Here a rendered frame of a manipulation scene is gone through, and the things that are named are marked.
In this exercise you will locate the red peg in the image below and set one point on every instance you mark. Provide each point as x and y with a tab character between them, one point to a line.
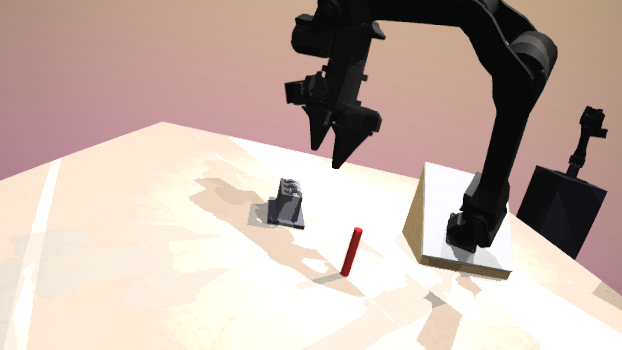
351	252

